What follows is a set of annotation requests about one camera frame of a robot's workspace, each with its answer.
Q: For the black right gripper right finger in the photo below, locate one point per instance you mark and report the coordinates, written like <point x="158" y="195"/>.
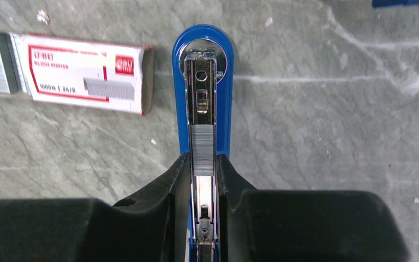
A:
<point x="303" y="225"/>

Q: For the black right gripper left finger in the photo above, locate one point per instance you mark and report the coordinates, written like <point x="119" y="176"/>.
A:
<point x="148" y="225"/>

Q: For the red white staples box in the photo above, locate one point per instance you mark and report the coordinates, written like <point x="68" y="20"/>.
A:
<point x="77" y="72"/>

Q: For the blue black stapler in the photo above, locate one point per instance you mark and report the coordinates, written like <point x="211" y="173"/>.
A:
<point x="203" y="72"/>

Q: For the clear plastic screw organizer box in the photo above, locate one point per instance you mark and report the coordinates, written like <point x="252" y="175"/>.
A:
<point x="392" y="3"/>

